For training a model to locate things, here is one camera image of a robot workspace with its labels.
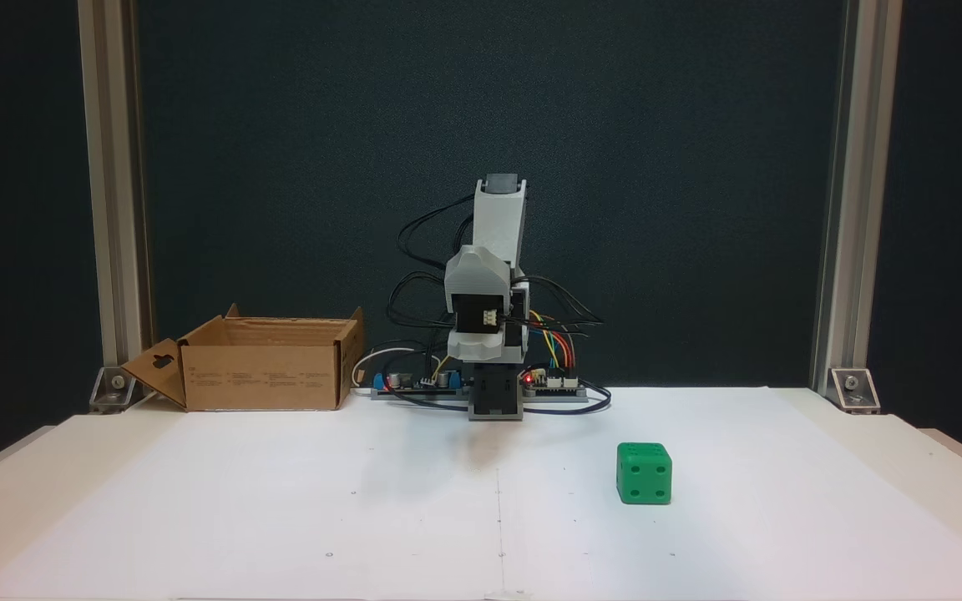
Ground black base cable ends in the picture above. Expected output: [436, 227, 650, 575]
[387, 271, 457, 332]

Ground black wrist cable loops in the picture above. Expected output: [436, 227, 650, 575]
[519, 275, 605, 339]

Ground grey base mounting plate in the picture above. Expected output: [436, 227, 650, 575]
[371, 386, 590, 404]

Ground grey tapered fixed gripper finger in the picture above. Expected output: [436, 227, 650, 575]
[445, 246, 515, 290]

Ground metal corner bracket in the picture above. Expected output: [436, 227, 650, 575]
[90, 367, 148, 414]
[828, 367, 881, 414]

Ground blue power converter board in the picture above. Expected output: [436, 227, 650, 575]
[372, 367, 469, 400]

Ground long black servo cable bundle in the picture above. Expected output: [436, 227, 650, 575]
[397, 196, 478, 276]

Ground coloured jumper wire bundle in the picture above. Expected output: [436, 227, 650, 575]
[528, 310, 576, 378]

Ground green dice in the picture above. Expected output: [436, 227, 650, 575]
[616, 442, 672, 507]

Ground aluminium frame post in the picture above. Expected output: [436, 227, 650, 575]
[78, 0, 152, 370]
[811, 0, 904, 393]

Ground brown cardboard box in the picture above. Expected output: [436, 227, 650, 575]
[120, 305, 365, 412]

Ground black cable on table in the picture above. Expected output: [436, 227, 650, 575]
[377, 380, 613, 416]

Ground thin white cable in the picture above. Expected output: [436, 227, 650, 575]
[352, 346, 417, 390]

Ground motor controller circuit board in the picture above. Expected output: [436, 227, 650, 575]
[523, 367, 582, 395]

